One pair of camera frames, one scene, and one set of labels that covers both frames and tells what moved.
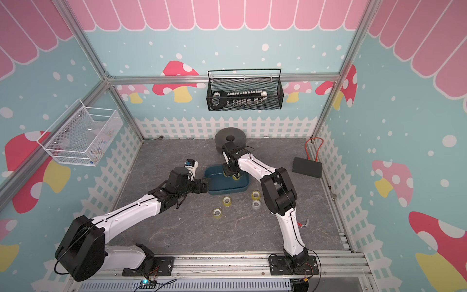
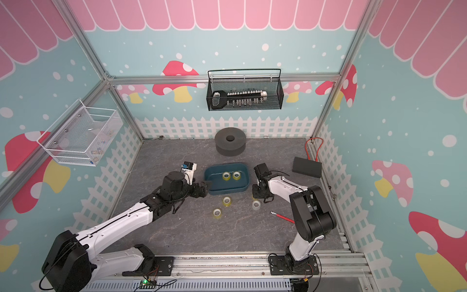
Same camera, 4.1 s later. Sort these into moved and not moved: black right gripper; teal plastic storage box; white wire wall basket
Moved: black right gripper
Not moved: teal plastic storage box; white wire wall basket
